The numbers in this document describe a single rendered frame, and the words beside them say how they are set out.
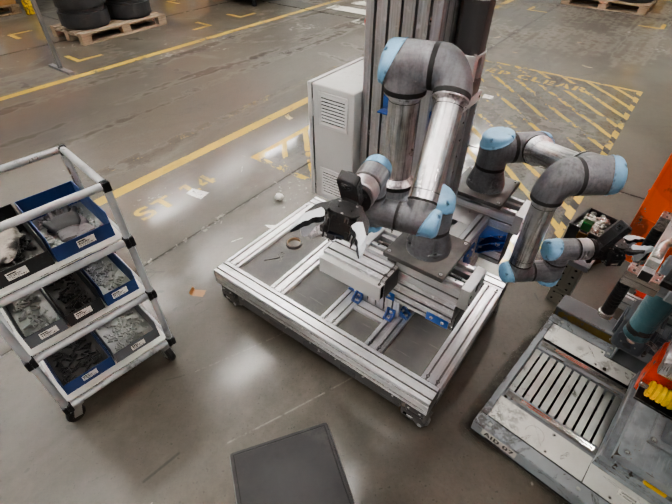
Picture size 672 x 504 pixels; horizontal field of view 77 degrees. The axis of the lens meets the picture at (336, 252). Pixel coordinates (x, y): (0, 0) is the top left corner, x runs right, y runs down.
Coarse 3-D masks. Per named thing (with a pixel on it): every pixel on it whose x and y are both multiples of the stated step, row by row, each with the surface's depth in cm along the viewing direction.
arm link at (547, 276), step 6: (540, 264) 150; (546, 264) 149; (540, 270) 149; (546, 270) 149; (552, 270) 148; (558, 270) 148; (540, 276) 149; (546, 276) 150; (552, 276) 150; (558, 276) 150; (540, 282) 154; (546, 282) 153; (552, 282) 152
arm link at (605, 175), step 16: (528, 144) 157; (544, 144) 151; (528, 160) 159; (544, 160) 147; (592, 160) 122; (608, 160) 122; (624, 160) 123; (592, 176) 121; (608, 176) 121; (624, 176) 122; (592, 192) 124; (608, 192) 125
